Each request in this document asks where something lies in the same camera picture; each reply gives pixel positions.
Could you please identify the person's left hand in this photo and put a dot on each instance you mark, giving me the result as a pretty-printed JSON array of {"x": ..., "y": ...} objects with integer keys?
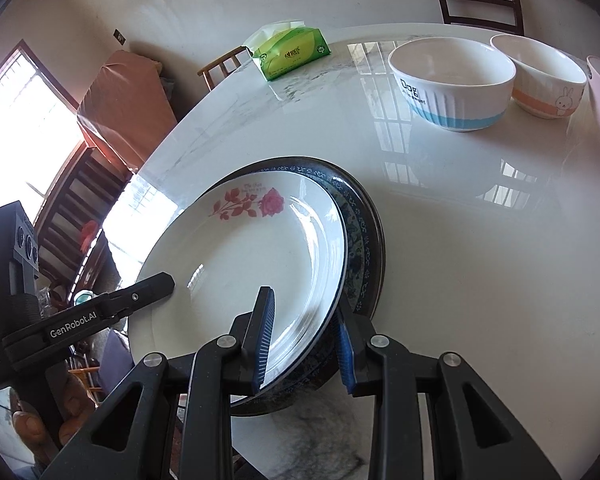
[{"x": 30, "y": 425}]

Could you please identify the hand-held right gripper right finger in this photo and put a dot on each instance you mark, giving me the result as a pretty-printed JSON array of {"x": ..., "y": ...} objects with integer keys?
[{"x": 344, "y": 355}]

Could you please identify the light wooden chair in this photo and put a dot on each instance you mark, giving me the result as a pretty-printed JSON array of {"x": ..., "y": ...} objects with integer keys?
[{"x": 215, "y": 67}]

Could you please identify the wood framed window with grille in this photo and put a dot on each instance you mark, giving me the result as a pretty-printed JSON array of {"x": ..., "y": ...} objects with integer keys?
[{"x": 20, "y": 125}]

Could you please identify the white bowl with orange band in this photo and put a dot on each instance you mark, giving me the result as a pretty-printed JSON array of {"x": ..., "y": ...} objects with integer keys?
[{"x": 545, "y": 85}]

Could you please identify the white rose print plate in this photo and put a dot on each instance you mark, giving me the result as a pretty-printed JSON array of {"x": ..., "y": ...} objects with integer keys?
[{"x": 240, "y": 270}]

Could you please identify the dark wall socket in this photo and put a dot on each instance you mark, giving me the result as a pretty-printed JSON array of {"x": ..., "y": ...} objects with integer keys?
[{"x": 120, "y": 36}]

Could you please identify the dark wooden slatted bench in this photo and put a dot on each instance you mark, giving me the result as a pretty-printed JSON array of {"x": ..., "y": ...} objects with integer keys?
[{"x": 80, "y": 195}]

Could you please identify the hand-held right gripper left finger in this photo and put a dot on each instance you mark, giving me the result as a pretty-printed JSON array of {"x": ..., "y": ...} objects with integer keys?
[{"x": 262, "y": 340}]

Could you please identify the green tissue pack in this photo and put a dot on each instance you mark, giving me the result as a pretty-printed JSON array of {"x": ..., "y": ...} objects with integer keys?
[{"x": 290, "y": 52}]

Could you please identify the purple cloth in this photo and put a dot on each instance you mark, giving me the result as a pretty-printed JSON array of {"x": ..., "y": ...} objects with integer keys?
[{"x": 115, "y": 360}]

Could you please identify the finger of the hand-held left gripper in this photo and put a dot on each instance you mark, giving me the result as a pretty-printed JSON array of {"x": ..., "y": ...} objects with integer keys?
[{"x": 145, "y": 292}]

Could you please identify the brown cloth covered cabinet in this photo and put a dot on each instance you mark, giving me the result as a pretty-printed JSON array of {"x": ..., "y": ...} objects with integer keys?
[{"x": 125, "y": 110}]

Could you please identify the dark wooden chair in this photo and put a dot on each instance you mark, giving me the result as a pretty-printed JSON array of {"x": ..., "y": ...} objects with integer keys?
[{"x": 515, "y": 5}]

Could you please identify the white bowl with blue band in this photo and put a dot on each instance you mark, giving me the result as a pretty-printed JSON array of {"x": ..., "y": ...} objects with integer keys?
[{"x": 450, "y": 95}]

